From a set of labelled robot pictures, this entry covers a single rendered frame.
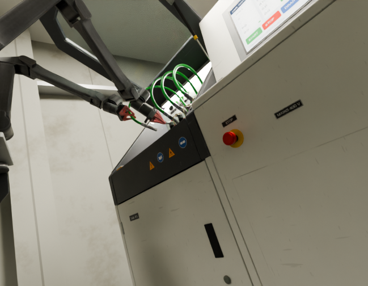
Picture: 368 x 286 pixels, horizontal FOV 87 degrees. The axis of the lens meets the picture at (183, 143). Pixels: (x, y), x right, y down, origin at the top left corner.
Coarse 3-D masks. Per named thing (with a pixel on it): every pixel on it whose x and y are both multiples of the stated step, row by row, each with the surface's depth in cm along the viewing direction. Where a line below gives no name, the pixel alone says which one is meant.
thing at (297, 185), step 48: (336, 0) 39; (288, 48) 45; (336, 48) 39; (240, 96) 53; (288, 96) 45; (336, 96) 39; (288, 144) 45; (336, 144) 39; (240, 192) 54; (288, 192) 45; (336, 192) 39; (288, 240) 46; (336, 240) 39
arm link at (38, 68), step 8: (24, 56) 99; (32, 64) 99; (32, 72) 101; (40, 72) 102; (48, 72) 105; (48, 80) 104; (56, 80) 105; (64, 80) 107; (64, 88) 107; (72, 88) 107; (80, 88) 109; (80, 96) 111; (88, 96) 110; (96, 104) 114
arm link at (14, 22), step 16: (32, 0) 63; (48, 0) 66; (64, 0) 75; (0, 16) 57; (16, 16) 59; (32, 16) 63; (64, 16) 76; (0, 32) 56; (16, 32) 59; (0, 48) 56
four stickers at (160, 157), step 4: (184, 136) 68; (180, 140) 69; (184, 140) 68; (180, 144) 69; (184, 144) 68; (168, 148) 73; (172, 148) 72; (180, 148) 69; (160, 152) 77; (168, 152) 74; (172, 152) 72; (156, 156) 79; (160, 156) 77; (168, 156) 74; (172, 156) 72; (152, 160) 81; (160, 160) 77; (148, 164) 83; (152, 164) 81; (152, 168) 81
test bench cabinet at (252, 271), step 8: (208, 160) 61; (216, 176) 59; (216, 184) 59; (224, 192) 57; (224, 200) 57; (224, 208) 58; (232, 216) 56; (232, 224) 56; (240, 232) 54; (240, 240) 54; (240, 248) 54; (128, 256) 96; (248, 256) 53; (128, 264) 96; (248, 264) 53; (256, 272) 51; (256, 280) 51
